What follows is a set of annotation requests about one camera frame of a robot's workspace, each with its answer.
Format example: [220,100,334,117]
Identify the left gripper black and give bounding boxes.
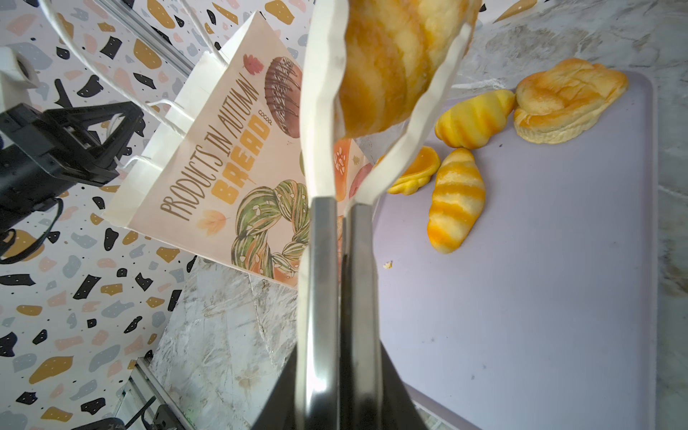
[1,102,143,231]

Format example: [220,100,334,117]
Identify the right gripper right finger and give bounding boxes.
[381,345,427,430]

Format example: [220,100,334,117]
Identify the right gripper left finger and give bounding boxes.
[252,347,297,430]

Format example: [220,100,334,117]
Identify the steel tongs white tips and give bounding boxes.
[295,1,475,429]

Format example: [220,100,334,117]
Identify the printed paper bread bag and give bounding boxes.
[37,0,374,290]

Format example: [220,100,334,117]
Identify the striped croissant bread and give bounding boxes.
[426,148,487,254]
[339,0,482,138]

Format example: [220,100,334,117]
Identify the round yellow tart bread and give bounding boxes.
[387,146,441,195]

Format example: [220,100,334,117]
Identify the lilac plastic tray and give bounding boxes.
[374,72,658,429]

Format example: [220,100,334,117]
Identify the small striped yellow roll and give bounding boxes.
[435,90,516,150]

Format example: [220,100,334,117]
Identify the knotted brown bun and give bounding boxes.
[513,58,629,144]

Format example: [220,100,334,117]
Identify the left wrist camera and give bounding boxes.
[0,47,39,112]

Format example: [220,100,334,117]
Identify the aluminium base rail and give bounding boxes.
[114,358,195,430]

